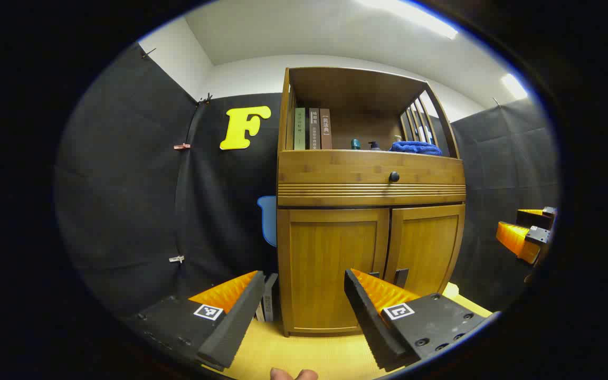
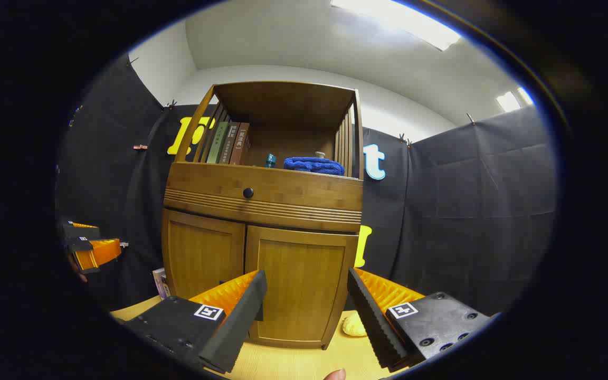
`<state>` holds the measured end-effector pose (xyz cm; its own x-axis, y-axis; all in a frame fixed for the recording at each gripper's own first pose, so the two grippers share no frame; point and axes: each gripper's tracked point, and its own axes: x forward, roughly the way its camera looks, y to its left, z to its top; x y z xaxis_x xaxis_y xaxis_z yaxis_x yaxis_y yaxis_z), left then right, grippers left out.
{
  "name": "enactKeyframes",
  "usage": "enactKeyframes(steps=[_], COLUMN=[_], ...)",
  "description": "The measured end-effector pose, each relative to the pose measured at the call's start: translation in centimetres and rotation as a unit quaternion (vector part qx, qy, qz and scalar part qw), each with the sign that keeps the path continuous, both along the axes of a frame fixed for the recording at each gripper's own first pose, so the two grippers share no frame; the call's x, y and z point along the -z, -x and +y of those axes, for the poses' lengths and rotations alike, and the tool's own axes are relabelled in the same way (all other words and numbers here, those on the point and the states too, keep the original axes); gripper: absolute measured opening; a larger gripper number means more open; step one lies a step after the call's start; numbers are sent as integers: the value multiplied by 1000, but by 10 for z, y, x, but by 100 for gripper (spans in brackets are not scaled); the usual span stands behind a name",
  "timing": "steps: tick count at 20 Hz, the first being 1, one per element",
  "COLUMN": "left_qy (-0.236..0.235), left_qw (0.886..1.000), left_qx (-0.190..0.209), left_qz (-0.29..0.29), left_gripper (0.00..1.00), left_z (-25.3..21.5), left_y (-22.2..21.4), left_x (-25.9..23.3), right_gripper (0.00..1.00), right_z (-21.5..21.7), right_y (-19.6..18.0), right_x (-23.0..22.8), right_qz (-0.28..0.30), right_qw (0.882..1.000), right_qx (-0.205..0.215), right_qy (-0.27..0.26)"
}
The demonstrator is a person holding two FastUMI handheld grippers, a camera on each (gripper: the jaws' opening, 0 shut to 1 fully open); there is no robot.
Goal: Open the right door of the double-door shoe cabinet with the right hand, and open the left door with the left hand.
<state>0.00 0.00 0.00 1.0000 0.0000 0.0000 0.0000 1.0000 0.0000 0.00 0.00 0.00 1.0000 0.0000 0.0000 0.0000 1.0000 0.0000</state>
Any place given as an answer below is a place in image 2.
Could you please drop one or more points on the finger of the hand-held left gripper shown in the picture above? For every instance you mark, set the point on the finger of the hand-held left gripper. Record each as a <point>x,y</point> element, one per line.
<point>82,231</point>
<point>98,253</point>

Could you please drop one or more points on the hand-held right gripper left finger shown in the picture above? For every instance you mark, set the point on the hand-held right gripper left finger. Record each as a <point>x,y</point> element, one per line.
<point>240,316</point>

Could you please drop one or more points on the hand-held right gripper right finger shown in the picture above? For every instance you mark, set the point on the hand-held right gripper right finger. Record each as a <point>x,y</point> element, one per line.
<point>372,322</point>

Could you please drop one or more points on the wooden shoe cabinet door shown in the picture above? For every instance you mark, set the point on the wooden shoe cabinet door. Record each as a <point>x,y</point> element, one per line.
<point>201,253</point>
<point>304,274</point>

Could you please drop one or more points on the wooden double-door shoe cabinet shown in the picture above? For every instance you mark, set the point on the wooden double-door shoe cabinet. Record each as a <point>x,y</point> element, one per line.
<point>283,103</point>

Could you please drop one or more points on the wooden cabinet drawer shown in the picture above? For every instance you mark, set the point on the wooden cabinet drawer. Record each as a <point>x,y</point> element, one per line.
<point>293,190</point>

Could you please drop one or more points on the cream round ball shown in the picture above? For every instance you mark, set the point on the cream round ball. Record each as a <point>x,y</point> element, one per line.
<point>354,324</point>

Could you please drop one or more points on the pale purple book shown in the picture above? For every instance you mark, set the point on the pale purple book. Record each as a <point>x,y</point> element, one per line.
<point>160,282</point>

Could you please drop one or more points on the black round drawer knob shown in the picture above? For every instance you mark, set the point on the black round drawer knob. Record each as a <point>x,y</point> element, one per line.
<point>248,192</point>

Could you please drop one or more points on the black backdrop cloth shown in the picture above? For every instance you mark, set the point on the black backdrop cloth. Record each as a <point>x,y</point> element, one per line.
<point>467,211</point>

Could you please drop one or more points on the black backdrop clip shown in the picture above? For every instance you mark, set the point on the black backdrop clip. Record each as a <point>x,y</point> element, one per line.
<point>405,140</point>
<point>471,119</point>
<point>171,104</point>

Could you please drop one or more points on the small blue bottle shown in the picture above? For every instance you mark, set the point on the small blue bottle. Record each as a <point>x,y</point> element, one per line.
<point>271,160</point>

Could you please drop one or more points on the blue folded towel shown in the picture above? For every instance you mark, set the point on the blue folded towel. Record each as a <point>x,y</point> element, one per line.
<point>314,165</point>

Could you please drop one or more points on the small ceiling light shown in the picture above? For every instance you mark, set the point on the small ceiling light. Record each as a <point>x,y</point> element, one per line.
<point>509,101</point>

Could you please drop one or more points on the long ceiling light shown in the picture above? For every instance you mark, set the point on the long ceiling light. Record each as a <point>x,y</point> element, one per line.
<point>399,21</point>

